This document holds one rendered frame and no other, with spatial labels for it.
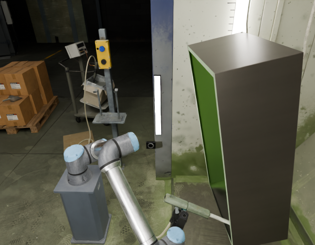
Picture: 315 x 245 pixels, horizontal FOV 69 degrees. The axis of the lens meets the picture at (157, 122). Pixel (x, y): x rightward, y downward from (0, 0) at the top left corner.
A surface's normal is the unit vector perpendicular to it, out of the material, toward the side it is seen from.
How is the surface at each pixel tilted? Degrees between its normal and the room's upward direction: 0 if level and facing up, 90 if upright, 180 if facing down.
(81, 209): 90
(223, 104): 90
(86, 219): 90
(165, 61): 90
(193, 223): 0
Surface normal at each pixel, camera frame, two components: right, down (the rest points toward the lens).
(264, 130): 0.07, 0.48
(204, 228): -0.02, -0.87
